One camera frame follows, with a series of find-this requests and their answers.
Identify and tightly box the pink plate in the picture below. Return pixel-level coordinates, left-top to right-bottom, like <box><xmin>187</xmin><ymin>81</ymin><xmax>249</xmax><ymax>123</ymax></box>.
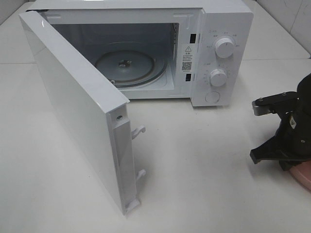
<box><xmin>286</xmin><ymin>161</ymin><xmax>311</xmax><ymax>190</ymax></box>

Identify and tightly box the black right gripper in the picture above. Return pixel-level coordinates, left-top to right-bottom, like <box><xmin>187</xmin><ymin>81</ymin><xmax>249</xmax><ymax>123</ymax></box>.
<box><xmin>250</xmin><ymin>111</ymin><xmax>311</xmax><ymax>170</ymax></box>

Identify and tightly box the white microwave oven body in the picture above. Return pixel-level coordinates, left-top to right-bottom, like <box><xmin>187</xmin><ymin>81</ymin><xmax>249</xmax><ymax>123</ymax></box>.
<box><xmin>29</xmin><ymin>0</ymin><xmax>253</xmax><ymax>107</ymax></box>

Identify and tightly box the lower white timer knob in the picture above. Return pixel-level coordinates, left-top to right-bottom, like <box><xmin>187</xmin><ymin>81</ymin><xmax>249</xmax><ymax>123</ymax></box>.
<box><xmin>209</xmin><ymin>68</ymin><xmax>227</xmax><ymax>87</ymax></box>

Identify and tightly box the white microwave door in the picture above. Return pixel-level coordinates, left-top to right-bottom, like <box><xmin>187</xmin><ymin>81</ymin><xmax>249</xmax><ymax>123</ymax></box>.
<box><xmin>19</xmin><ymin>11</ymin><xmax>146</xmax><ymax>214</ymax></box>

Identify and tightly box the round door release button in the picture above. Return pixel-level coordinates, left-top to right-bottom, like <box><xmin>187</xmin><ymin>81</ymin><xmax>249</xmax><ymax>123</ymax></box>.
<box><xmin>205</xmin><ymin>91</ymin><xmax>220</xmax><ymax>103</ymax></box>

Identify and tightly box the glass microwave turntable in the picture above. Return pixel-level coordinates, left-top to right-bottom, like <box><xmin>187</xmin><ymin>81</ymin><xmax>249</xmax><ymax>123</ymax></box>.
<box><xmin>95</xmin><ymin>50</ymin><xmax>167</xmax><ymax>88</ymax></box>

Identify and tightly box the warning label sticker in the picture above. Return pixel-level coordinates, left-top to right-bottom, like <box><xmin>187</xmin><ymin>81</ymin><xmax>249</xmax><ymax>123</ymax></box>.
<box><xmin>180</xmin><ymin>44</ymin><xmax>194</xmax><ymax>72</ymax></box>

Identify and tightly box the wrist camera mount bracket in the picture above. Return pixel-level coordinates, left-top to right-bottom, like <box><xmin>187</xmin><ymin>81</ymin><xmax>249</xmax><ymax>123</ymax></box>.
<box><xmin>252</xmin><ymin>91</ymin><xmax>298</xmax><ymax>118</ymax></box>

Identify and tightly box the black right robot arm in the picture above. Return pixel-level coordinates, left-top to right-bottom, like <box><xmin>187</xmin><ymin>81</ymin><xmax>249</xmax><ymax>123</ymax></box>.
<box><xmin>250</xmin><ymin>75</ymin><xmax>311</xmax><ymax>170</ymax></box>

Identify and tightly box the upper white power knob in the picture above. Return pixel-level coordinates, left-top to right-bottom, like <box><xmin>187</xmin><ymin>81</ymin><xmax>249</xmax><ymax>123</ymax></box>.
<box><xmin>214</xmin><ymin>36</ymin><xmax>235</xmax><ymax>58</ymax></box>

